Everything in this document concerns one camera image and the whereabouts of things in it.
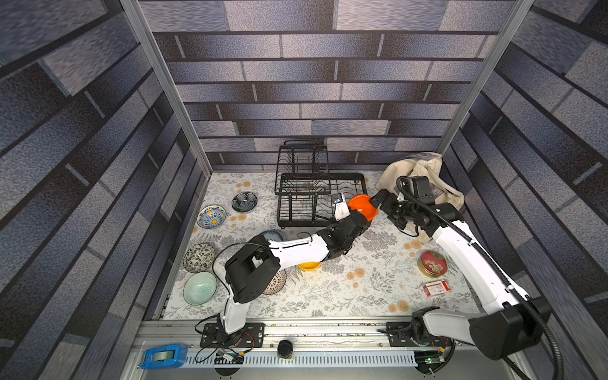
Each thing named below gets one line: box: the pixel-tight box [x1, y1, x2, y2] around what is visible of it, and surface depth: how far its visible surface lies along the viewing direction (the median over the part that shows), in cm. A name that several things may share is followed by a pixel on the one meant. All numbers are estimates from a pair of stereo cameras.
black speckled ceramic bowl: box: [182, 243, 216, 274], surface depth 91 cm
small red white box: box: [422, 280, 452, 297], surface depth 82 cm
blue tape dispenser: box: [138, 343, 189, 370], surface depth 68 cm
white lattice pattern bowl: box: [262, 268, 287, 296], surface depth 85 cm
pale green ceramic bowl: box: [182, 271, 218, 306], surface depth 82 cm
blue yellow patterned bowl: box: [196, 204, 227, 229], surface depth 102 cm
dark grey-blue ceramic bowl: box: [231, 191, 259, 213], surface depth 106 cm
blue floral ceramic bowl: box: [258, 229, 285, 242], surface depth 94 cm
